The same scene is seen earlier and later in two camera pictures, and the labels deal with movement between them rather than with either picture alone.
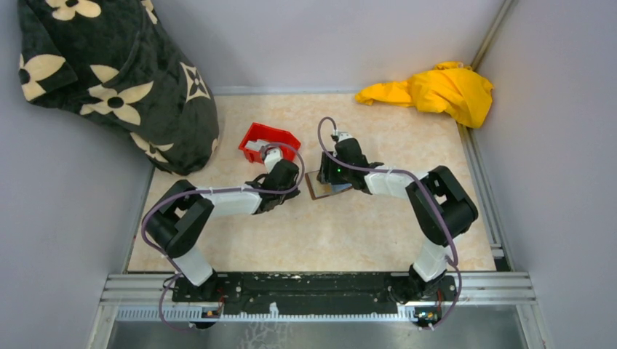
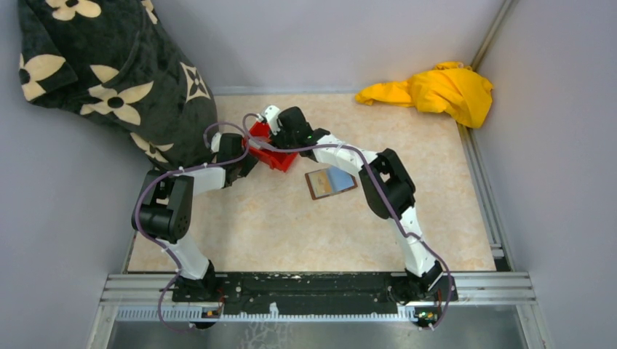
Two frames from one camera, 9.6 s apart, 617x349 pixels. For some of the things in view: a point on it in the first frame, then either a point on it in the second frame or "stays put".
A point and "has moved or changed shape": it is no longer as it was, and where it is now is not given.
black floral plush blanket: [114, 59] stays put
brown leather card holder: [316, 187] stays put
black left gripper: [291, 194] to [251, 160]
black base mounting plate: [300, 294] stays put
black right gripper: [326, 174] to [276, 137]
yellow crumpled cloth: [450, 87] stays put
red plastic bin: [272, 137] has moved or changed shape
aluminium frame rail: [473, 290] stays put
